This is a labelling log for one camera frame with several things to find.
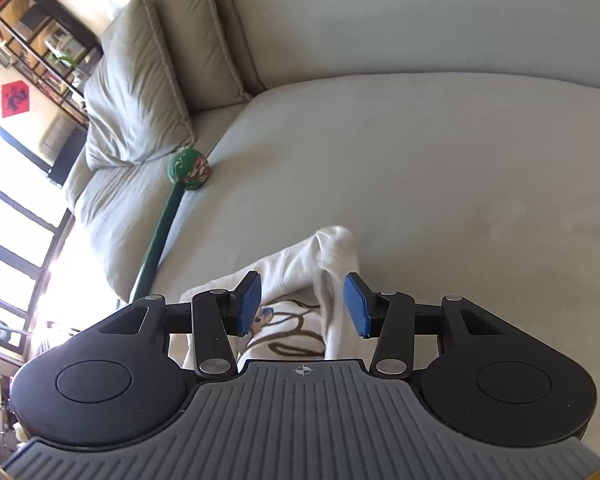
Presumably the beige throw pillow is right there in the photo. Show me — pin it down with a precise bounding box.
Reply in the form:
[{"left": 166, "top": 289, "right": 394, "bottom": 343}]
[
  {"left": 84, "top": 0, "right": 195, "bottom": 171},
  {"left": 151, "top": 0, "right": 250, "bottom": 112}
]

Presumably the green massage hammer stick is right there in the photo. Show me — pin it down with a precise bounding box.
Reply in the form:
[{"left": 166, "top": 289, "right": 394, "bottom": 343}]
[{"left": 131, "top": 148, "right": 211, "bottom": 301}]

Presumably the grey sofa seat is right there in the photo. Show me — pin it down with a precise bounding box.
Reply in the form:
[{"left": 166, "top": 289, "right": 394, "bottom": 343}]
[{"left": 62, "top": 71, "right": 600, "bottom": 361}]

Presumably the rear beige throw pillow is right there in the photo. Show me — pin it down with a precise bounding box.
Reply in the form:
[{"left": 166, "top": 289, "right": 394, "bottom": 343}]
[{"left": 151, "top": 0, "right": 250, "bottom": 112}]

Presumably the red paper wall decoration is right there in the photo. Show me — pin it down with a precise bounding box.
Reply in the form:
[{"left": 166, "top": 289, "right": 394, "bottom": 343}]
[{"left": 1, "top": 80, "right": 30, "bottom": 118}]

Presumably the front beige throw pillow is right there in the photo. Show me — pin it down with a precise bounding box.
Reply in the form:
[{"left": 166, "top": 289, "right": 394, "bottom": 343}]
[{"left": 84, "top": 0, "right": 195, "bottom": 171}]

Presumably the white printed t-shirt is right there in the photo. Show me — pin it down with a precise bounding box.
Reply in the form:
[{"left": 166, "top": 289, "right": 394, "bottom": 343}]
[{"left": 180, "top": 226, "right": 374, "bottom": 367}]

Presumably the black metal storage shelf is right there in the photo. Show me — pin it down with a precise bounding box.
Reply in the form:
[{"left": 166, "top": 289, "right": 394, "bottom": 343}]
[{"left": 0, "top": 0, "right": 102, "bottom": 127}]

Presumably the grey sofa back cushion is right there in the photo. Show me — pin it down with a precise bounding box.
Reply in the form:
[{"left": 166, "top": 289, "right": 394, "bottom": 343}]
[{"left": 216, "top": 0, "right": 600, "bottom": 92}]

